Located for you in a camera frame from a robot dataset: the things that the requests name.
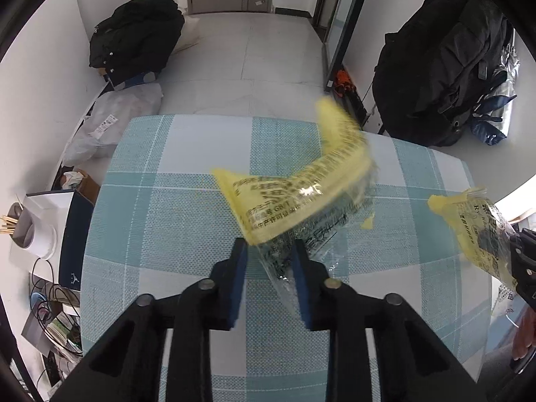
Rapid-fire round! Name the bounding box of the green white package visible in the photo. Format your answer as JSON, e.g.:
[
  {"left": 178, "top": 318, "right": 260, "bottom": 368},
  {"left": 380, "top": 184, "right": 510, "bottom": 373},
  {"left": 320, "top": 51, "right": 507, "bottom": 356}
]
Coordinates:
[{"left": 45, "top": 316, "right": 83, "bottom": 356}]

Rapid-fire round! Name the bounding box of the silver folded umbrella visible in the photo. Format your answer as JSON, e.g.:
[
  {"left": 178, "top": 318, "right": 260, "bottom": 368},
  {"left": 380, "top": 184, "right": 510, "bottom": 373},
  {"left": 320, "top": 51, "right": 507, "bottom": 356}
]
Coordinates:
[{"left": 469, "top": 25, "right": 522, "bottom": 146}]

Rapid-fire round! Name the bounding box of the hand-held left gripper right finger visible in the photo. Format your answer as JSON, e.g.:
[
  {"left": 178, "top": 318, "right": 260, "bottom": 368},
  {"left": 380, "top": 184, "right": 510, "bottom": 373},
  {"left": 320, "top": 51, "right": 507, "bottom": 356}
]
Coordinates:
[{"left": 292, "top": 239, "right": 488, "bottom": 402}]

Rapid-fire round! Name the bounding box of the person's right hand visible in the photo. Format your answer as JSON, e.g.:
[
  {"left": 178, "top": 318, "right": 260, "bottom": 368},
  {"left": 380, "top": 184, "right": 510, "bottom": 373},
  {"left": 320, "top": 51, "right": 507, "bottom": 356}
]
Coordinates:
[{"left": 512, "top": 307, "right": 536, "bottom": 361}]

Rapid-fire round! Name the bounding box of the black cable tangle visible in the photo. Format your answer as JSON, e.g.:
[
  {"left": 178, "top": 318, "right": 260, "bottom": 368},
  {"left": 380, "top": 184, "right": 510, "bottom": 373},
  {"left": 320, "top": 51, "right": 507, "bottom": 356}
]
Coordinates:
[{"left": 29, "top": 255, "right": 82, "bottom": 336}]

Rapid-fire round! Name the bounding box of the black backpack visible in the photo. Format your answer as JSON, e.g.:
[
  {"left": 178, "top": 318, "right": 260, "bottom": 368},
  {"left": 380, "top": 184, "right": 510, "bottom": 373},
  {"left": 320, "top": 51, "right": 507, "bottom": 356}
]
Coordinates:
[{"left": 372, "top": 0, "right": 514, "bottom": 147}]

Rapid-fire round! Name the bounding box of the teal plaid tablecloth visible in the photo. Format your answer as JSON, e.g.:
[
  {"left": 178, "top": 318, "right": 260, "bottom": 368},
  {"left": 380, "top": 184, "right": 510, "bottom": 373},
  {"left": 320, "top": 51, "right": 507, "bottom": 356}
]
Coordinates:
[{"left": 79, "top": 114, "right": 495, "bottom": 402}]

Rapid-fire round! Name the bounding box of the orange black item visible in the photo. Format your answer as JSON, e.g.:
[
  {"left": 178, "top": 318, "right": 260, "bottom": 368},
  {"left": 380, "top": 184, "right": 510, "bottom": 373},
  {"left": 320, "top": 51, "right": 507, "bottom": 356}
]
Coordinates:
[{"left": 332, "top": 70, "right": 356, "bottom": 95}]

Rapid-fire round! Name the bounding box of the cream bag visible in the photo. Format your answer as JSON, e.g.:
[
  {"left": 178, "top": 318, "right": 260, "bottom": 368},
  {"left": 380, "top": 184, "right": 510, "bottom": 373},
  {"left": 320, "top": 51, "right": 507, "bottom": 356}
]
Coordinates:
[{"left": 172, "top": 14, "right": 202, "bottom": 55}]

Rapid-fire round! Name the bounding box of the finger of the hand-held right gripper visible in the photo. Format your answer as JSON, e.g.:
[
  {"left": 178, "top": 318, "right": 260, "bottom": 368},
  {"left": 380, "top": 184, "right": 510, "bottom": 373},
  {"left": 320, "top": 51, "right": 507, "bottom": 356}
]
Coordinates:
[{"left": 508, "top": 228, "right": 536, "bottom": 300}]

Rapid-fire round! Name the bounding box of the wooden chopsticks bundle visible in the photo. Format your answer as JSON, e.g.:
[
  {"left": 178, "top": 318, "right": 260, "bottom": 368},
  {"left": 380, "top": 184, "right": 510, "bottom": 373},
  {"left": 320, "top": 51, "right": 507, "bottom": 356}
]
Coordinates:
[{"left": 0, "top": 195, "right": 21, "bottom": 235}]

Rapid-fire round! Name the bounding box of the white plastic bag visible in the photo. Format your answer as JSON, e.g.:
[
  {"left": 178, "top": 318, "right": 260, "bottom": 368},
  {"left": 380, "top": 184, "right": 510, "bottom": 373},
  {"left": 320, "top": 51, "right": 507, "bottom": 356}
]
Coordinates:
[{"left": 63, "top": 83, "right": 164, "bottom": 166}]

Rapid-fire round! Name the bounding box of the brown cardboard box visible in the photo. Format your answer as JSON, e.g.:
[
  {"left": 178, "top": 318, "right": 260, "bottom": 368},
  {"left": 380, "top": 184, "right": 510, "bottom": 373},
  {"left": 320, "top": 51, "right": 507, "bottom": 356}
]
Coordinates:
[{"left": 59, "top": 167, "right": 101, "bottom": 207}]

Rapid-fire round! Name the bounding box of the black door frame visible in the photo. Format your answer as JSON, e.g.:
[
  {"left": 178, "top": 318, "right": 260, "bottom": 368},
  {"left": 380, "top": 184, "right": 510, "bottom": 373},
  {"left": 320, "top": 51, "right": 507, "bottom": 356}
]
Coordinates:
[{"left": 312, "top": 0, "right": 378, "bottom": 97}]

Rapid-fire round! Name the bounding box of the yellow plastic snack packet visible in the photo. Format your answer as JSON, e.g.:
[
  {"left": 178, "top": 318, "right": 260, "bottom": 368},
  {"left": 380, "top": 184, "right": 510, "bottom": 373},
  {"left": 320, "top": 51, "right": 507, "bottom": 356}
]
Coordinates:
[
  {"left": 427, "top": 186, "right": 522, "bottom": 317},
  {"left": 210, "top": 95, "right": 380, "bottom": 315}
]

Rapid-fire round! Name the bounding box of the white cup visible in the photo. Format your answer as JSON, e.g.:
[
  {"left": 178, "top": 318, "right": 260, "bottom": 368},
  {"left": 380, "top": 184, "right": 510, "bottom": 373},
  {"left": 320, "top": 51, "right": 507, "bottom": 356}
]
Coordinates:
[{"left": 8, "top": 202, "right": 57, "bottom": 260}]

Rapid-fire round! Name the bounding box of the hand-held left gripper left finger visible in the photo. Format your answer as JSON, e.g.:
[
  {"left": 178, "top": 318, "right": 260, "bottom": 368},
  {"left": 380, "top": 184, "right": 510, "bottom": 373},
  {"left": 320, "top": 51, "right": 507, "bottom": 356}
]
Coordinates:
[{"left": 50, "top": 238, "right": 249, "bottom": 402}]

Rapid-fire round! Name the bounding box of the blue dotted cloth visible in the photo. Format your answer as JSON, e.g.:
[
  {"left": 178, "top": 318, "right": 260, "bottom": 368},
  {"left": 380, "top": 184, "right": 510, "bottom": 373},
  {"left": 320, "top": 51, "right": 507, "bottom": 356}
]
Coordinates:
[{"left": 113, "top": 71, "right": 159, "bottom": 90}]

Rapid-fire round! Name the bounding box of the black bag on floor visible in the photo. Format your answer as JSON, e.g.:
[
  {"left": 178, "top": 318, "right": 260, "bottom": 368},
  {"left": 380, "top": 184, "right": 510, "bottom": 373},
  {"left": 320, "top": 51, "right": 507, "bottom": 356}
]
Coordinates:
[{"left": 89, "top": 0, "right": 185, "bottom": 86}]

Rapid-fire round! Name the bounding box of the navy box with white lid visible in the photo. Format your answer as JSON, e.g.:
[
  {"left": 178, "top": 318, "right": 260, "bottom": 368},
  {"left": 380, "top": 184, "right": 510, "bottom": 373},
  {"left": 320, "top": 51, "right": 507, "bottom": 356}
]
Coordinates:
[{"left": 26, "top": 184, "right": 101, "bottom": 289}]

